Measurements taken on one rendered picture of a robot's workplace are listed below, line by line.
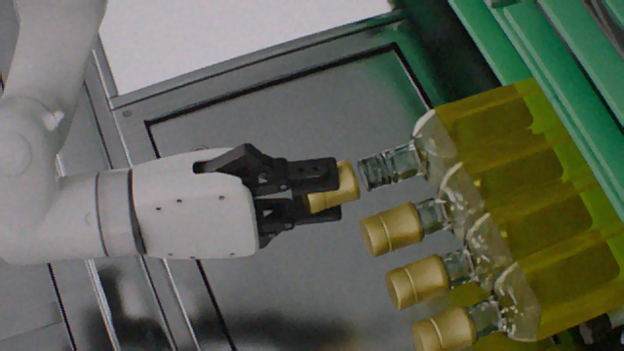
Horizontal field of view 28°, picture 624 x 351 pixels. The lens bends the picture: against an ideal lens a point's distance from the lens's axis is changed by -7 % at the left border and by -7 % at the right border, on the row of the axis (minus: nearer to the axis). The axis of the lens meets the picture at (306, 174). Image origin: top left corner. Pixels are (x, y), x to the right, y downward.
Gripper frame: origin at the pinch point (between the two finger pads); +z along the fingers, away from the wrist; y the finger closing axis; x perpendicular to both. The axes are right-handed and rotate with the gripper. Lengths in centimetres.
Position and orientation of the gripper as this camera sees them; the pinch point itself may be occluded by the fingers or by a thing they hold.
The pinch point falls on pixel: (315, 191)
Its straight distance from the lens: 110.5
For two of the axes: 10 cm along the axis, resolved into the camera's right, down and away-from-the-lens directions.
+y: -0.6, -6.0, -7.9
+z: 9.9, -1.1, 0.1
